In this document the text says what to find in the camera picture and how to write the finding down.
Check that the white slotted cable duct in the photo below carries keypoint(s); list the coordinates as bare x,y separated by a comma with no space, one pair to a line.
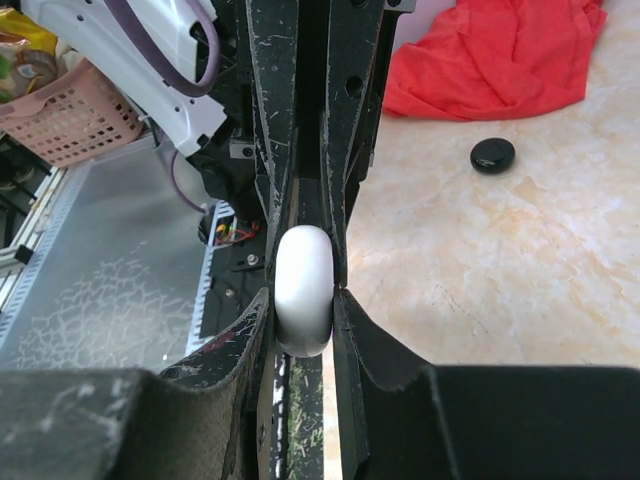
23,259

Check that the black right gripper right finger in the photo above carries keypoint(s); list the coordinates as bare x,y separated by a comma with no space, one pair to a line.
402,417

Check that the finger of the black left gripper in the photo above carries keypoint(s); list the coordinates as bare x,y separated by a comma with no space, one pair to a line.
353,29
273,35

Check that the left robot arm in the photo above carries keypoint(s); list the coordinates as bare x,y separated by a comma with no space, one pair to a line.
187,64

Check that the pink plastic basket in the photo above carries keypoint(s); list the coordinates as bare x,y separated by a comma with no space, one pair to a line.
75,118

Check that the black round charging case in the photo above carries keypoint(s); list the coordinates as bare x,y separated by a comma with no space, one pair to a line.
493,156

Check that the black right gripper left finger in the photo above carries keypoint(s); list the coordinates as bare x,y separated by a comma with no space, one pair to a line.
198,419

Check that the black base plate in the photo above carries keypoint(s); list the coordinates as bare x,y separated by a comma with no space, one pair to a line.
233,268

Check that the white round charging case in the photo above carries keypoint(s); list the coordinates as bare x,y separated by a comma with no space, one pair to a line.
303,291

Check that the red crumpled cloth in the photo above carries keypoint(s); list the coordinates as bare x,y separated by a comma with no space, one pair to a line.
496,60

